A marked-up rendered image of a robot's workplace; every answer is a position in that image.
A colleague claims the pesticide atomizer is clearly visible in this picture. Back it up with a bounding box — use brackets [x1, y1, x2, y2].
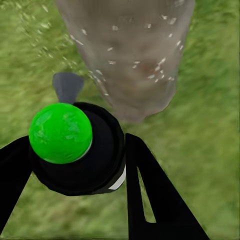
[28, 72, 126, 196]

